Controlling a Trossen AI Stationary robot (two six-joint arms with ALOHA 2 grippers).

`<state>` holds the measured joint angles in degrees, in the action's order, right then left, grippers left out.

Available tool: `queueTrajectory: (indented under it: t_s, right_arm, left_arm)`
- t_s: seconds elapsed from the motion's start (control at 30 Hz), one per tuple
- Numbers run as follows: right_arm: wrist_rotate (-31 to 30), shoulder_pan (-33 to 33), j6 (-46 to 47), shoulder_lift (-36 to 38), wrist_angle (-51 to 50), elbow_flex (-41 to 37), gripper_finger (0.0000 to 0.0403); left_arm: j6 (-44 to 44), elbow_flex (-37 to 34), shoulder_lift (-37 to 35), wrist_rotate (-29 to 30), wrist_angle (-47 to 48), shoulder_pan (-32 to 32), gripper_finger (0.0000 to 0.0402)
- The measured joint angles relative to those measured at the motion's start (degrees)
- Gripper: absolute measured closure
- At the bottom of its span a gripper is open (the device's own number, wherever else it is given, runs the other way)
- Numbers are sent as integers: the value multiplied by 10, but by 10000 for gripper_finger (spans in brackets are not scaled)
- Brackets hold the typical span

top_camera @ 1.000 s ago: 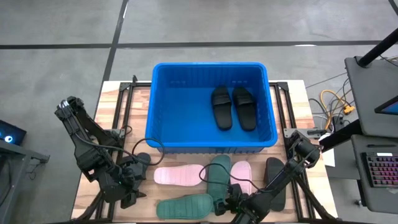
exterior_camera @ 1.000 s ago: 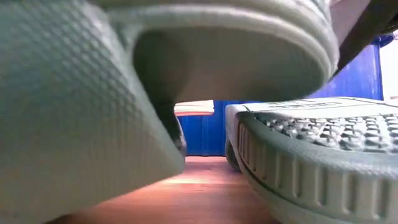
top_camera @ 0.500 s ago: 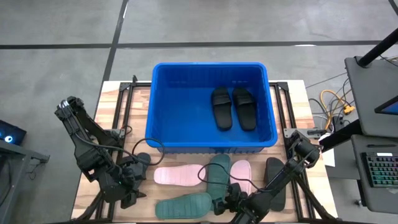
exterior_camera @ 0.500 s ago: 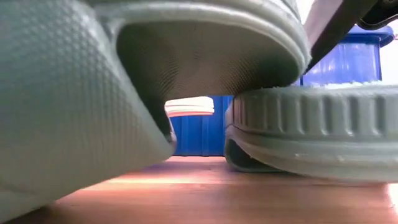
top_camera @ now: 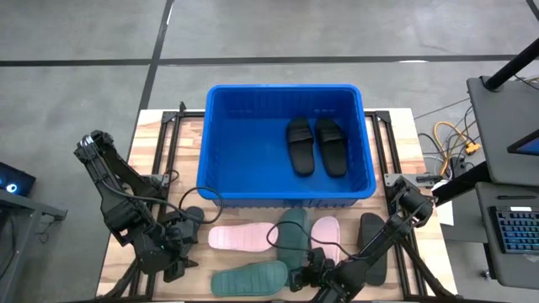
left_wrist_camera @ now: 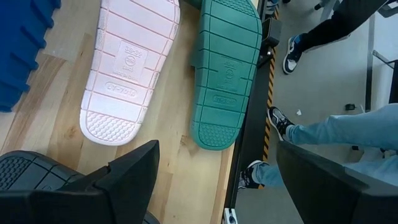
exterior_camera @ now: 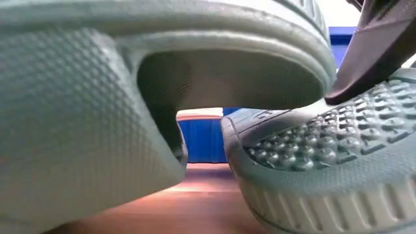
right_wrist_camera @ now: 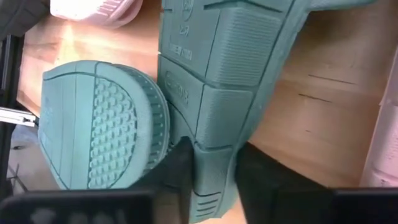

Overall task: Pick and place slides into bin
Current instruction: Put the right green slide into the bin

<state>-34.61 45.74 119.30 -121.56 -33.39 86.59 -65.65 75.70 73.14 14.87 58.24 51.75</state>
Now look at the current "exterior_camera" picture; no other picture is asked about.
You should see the green rubber slide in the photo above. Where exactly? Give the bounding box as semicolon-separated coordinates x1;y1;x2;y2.
0;0;337;234
220;66;416;234

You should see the blue plastic bin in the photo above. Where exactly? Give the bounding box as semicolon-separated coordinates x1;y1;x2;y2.
177;26;358;164

